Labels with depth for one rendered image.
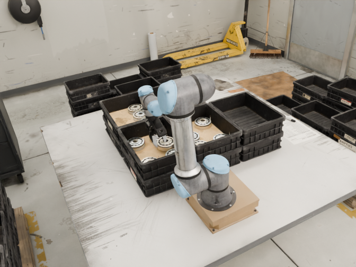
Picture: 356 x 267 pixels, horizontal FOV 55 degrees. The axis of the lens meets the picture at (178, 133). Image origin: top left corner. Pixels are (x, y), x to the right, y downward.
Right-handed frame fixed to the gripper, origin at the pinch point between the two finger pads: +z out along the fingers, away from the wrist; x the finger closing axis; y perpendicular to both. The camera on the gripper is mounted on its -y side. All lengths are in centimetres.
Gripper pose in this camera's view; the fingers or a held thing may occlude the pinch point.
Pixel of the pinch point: (160, 144)
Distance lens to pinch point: 191.0
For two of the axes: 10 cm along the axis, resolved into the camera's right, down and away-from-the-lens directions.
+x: -8.8, 3.9, -2.7
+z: 1.8, 7.9, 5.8
